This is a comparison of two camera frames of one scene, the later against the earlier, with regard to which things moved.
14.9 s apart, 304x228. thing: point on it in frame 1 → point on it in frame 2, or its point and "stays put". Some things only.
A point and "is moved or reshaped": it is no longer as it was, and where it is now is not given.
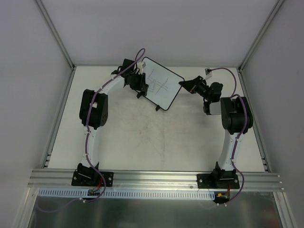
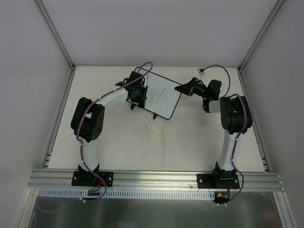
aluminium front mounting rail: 251,181 stays put
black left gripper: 143,83 → 144,97
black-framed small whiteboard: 164,83 is moved or reshaped
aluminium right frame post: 274,10 stays put
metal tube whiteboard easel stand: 139,95 → 132,106
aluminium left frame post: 55,33 stays put
